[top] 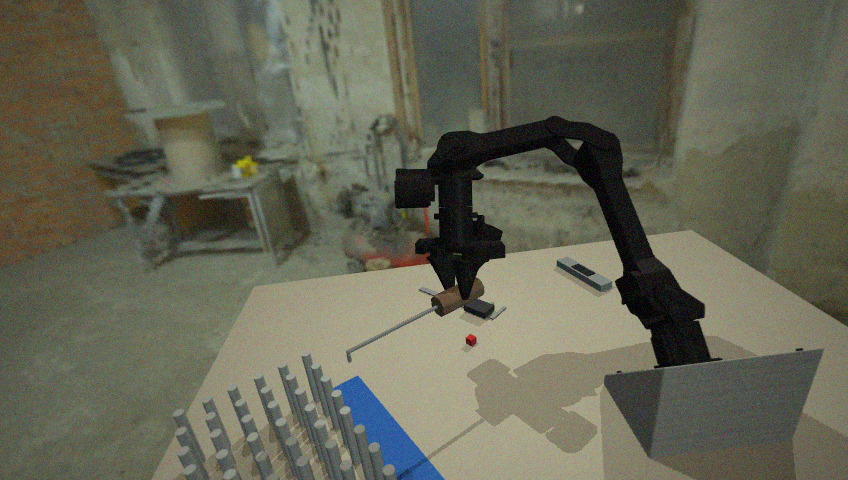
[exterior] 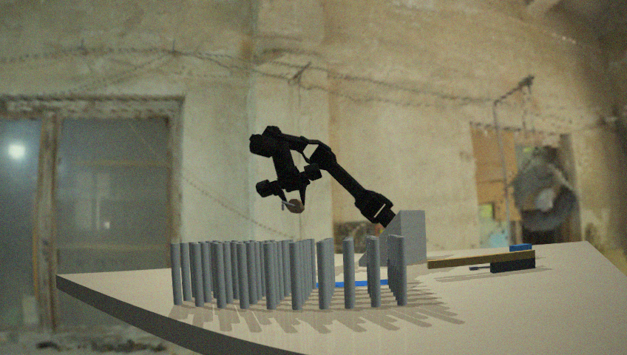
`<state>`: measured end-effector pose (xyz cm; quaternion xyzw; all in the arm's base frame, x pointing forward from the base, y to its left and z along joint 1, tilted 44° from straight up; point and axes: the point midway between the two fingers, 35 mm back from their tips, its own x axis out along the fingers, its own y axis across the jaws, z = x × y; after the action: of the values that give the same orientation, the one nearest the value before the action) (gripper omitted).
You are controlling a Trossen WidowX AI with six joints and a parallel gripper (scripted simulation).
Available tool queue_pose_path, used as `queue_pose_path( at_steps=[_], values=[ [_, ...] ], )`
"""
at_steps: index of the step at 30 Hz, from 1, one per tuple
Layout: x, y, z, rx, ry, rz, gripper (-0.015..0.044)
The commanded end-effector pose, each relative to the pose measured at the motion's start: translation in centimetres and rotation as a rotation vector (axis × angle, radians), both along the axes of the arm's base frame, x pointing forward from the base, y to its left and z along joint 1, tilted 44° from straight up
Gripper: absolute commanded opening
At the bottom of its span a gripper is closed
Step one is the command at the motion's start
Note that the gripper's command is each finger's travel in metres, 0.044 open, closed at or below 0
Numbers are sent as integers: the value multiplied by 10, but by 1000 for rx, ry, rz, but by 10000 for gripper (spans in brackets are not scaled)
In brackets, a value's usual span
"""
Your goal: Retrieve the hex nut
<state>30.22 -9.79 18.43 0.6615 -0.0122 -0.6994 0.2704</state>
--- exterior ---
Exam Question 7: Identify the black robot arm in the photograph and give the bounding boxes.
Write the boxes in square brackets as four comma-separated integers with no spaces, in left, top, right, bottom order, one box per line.
[249,126,396,227]

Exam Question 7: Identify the blue flat strip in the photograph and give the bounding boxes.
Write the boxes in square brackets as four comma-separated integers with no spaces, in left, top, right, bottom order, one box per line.
[316,280,388,288]

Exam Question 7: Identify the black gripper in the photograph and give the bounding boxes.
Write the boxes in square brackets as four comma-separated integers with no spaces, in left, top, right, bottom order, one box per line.
[256,154,322,206]

